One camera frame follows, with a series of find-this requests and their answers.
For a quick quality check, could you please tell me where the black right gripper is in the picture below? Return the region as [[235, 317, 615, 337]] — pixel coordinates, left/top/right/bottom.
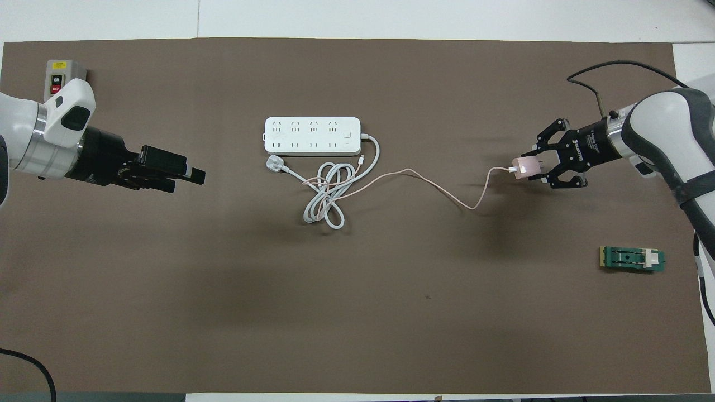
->
[[521, 117, 625, 190]]

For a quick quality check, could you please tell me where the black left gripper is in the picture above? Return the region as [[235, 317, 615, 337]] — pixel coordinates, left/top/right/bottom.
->
[[78, 127, 206, 194]]

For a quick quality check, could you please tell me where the pink charger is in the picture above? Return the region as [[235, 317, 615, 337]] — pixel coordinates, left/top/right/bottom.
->
[[511, 157, 540, 180]]

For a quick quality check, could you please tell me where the pink charging cable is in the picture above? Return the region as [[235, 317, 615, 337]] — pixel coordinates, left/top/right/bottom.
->
[[302, 155, 517, 221]]

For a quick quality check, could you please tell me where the white power strip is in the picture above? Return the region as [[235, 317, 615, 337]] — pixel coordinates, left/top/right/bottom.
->
[[264, 116, 361, 156]]

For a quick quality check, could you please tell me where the brown table mat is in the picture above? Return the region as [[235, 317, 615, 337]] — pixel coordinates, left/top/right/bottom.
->
[[0, 38, 711, 394]]

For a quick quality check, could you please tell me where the grey-white power strip cord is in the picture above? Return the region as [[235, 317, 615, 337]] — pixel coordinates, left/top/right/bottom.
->
[[266, 133, 381, 229]]

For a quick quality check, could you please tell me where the green knife switch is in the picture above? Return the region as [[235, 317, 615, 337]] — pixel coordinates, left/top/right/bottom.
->
[[599, 246, 666, 274]]

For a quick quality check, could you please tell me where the grey on-off switch box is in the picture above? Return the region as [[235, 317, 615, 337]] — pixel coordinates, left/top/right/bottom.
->
[[45, 59, 87, 101]]

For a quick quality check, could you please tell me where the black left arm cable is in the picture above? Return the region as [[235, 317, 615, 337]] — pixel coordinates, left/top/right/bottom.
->
[[0, 348, 57, 402]]

